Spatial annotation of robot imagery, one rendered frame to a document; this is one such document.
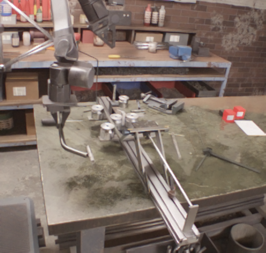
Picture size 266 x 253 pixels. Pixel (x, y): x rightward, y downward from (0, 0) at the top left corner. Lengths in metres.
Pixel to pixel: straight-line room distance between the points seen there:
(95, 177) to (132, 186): 0.13
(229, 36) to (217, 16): 0.33
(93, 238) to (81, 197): 0.16
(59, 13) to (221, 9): 3.02
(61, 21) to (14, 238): 1.11
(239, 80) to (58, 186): 3.65
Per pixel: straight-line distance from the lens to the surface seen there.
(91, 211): 0.86
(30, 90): 2.53
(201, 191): 0.99
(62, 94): 0.88
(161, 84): 3.30
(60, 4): 0.99
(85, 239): 0.99
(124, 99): 1.44
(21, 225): 1.69
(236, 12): 3.97
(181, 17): 3.55
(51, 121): 1.26
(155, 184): 0.92
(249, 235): 1.99
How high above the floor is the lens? 1.48
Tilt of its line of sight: 28 degrees down
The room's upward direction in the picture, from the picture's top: 7 degrees clockwise
